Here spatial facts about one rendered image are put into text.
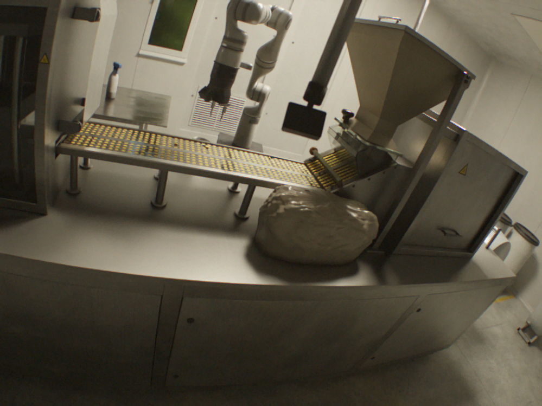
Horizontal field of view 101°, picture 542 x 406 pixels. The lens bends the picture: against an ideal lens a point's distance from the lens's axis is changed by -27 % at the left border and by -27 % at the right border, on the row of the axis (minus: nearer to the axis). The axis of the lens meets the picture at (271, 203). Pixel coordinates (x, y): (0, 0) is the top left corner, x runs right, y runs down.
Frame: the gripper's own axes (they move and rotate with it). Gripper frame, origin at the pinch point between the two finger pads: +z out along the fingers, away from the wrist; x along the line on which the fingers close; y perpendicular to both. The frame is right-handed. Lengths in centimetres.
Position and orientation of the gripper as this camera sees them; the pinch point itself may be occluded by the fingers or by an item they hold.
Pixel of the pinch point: (215, 118)
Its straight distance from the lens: 98.7
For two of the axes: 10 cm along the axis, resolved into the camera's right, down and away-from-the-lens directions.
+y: -5.0, 2.7, -8.2
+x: 8.0, 5.1, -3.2
